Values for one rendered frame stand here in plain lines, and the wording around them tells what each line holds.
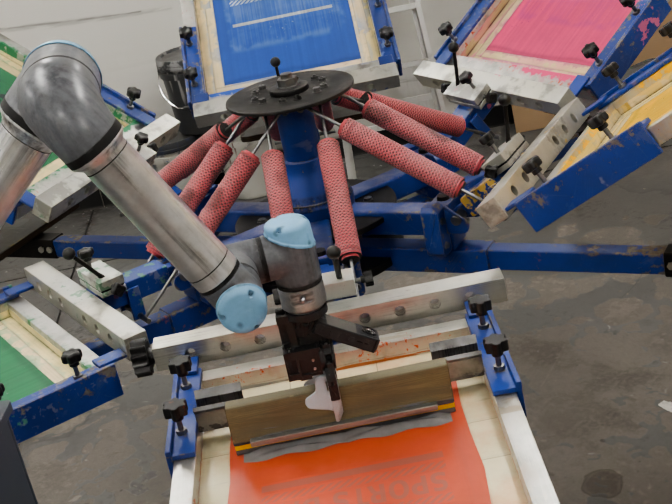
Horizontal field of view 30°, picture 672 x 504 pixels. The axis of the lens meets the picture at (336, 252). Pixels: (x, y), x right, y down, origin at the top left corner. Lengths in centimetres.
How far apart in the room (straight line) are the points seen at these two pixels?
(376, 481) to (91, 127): 72
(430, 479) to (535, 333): 241
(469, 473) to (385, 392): 22
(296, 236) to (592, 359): 234
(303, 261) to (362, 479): 36
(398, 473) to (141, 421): 242
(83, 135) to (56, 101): 6
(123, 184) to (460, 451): 70
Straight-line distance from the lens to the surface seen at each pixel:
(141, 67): 628
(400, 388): 212
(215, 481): 213
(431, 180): 270
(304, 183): 288
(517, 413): 207
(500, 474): 199
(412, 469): 204
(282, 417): 213
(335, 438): 215
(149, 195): 179
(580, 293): 461
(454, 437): 210
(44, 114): 177
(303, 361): 206
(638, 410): 390
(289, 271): 198
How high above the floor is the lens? 208
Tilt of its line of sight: 23 degrees down
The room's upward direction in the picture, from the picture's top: 12 degrees counter-clockwise
